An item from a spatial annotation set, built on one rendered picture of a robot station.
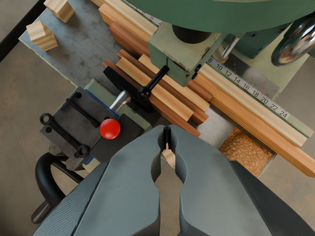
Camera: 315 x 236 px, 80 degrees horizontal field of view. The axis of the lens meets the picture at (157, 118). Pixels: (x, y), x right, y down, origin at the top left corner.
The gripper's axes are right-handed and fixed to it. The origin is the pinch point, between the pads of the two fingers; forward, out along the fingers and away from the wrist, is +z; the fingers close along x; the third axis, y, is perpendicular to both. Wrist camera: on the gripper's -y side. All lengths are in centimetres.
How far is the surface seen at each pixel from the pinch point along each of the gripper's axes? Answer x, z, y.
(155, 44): -1.1, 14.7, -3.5
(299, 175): 87, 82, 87
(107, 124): -8.4, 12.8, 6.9
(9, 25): -105, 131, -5
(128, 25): -7.1, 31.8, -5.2
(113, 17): -10.3, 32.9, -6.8
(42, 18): -27.8, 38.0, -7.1
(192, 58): 3.4, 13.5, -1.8
